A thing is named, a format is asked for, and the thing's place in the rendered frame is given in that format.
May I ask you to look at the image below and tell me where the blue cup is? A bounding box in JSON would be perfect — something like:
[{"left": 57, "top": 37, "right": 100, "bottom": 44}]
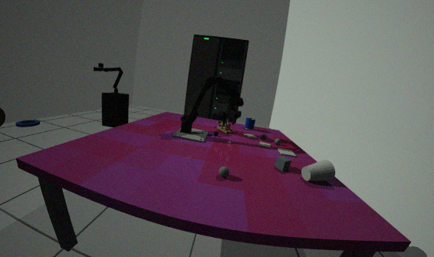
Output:
[{"left": 245, "top": 118, "right": 255, "bottom": 130}]

